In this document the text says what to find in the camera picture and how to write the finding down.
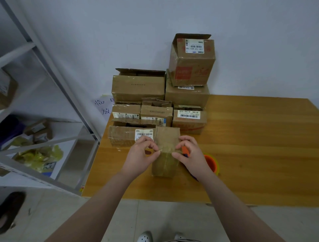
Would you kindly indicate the person's right hand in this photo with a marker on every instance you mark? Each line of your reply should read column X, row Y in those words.
column 194, row 159

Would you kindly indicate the person's left hand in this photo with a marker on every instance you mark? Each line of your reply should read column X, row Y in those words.
column 137, row 159

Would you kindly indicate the blue orange tape dispenser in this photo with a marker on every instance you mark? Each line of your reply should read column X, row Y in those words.
column 213, row 163

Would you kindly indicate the box barcode label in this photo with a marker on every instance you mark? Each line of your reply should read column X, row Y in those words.
column 122, row 134

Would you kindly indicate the small brown cardboard box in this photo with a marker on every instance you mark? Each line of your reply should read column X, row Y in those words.
column 167, row 137

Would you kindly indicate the squat red-printed cardboard box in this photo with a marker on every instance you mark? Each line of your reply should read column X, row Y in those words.
column 190, row 123

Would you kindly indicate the stack of cardboard boxes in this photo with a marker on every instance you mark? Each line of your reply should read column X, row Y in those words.
column 137, row 87

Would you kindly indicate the person's right forearm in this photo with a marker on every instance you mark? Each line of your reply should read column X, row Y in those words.
column 239, row 214

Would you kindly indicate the person's left forearm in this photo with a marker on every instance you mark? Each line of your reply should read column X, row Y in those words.
column 94, row 214

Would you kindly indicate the wooden table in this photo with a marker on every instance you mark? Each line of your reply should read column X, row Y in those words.
column 269, row 139

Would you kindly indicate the yellow plastic bag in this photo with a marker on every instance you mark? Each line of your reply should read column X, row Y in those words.
column 40, row 158

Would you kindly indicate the small open carton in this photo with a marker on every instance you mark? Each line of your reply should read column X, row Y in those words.
column 40, row 132

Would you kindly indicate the grey metal shelf rack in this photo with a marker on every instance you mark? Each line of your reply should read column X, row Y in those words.
column 35, row 174

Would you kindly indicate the dark blue bag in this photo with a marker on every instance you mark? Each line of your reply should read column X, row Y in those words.
column 10, row 132

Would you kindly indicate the large worn shelf carton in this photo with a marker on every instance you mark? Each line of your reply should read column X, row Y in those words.
column 6, row 89

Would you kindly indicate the white paper wall sign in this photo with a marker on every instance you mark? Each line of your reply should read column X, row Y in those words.
column 102, row 104

